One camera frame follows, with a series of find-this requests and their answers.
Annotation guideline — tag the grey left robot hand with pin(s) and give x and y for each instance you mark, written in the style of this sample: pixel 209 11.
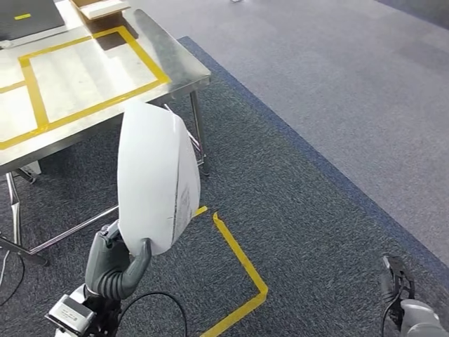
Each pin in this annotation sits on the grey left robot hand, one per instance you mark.
pixel 109 270

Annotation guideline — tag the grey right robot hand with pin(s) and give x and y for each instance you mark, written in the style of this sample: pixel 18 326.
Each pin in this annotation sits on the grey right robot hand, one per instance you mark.
pixel 386 286

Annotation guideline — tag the white curved plastic part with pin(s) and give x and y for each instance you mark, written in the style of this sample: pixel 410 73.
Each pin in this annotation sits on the white curved plastic part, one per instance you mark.
pixel 151 176

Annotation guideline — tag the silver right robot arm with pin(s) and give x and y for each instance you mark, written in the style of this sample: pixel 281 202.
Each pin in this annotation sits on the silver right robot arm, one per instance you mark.
pixel 421 321

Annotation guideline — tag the yellow tape on workbench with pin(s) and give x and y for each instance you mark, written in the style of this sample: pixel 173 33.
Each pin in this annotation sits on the yellow tape on workbench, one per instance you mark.
pixel 34 93

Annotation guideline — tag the stainless steel workbench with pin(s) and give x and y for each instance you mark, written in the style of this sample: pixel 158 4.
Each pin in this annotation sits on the stainless steel workbench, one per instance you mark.
pixel 175 60

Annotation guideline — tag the straight yellow floor tape strip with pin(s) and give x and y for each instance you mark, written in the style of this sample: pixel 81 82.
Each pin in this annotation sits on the straight yellow floor tape strip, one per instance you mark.
pixel 201 211

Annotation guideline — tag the angled yellow floor tape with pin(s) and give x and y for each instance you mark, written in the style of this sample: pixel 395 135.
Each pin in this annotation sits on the angled yellow floor tape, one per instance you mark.
pixel 245 265

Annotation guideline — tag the black case with yellow label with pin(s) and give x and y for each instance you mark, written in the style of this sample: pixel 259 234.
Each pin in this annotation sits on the black case with yellow label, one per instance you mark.
pixel 35 23

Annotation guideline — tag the brown cardboard box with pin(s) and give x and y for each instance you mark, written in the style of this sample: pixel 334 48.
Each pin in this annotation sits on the brown cardboard box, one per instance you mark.
pixel 78 5

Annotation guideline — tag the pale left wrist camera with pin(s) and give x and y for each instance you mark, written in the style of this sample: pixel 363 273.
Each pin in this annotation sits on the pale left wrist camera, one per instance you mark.
pixel 68 314

